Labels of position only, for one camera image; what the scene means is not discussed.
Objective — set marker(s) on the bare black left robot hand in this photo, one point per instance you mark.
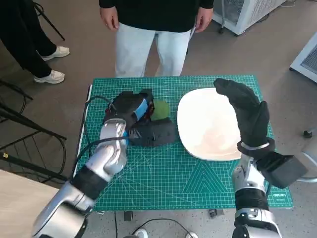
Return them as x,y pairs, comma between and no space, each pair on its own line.
128,106

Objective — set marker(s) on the white plate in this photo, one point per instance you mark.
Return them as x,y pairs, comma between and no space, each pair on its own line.
208,124

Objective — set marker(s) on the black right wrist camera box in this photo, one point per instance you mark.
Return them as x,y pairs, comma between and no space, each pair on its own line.
282,171

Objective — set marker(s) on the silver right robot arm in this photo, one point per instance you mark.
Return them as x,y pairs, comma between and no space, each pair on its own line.
250,196

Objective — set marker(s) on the white vented cabinet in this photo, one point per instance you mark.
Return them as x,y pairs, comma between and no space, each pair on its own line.
250,12
305,62

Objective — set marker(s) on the black table bracket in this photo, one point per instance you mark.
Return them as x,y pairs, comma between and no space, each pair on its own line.
128,215
216,213

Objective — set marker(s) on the grey wheeled chair frame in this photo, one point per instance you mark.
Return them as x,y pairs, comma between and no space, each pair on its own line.
222,15

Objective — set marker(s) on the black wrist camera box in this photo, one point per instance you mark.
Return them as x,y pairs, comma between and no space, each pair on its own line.
282,171
158,132

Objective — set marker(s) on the light wooden table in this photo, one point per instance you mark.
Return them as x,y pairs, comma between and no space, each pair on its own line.
22,205

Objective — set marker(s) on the person's right hand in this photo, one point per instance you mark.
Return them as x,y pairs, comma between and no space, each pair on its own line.
109,17

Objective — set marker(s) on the green cutting mat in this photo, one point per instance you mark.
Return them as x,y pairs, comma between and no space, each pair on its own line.
161,173

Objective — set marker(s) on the red toy grapes bunch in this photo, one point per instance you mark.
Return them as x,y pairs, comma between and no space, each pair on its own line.
160,110

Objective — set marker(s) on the person's left hand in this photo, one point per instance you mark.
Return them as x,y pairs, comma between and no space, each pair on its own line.
204,19

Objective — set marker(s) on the person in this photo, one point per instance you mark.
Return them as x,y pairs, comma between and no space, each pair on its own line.
22,37
148,49

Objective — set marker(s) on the grey office chair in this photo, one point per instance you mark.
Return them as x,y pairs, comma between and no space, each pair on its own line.
310,161

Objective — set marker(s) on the black metal chair frame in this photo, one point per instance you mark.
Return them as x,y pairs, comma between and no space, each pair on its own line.
29,124

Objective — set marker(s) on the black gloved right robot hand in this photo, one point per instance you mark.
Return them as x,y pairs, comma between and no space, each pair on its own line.
250,116

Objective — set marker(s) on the black tripod leg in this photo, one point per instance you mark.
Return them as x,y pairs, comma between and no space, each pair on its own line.
50,23

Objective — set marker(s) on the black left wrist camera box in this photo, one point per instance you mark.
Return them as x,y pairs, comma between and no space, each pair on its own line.
158,132

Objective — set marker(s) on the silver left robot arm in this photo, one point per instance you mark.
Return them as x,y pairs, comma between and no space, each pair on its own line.
106,158

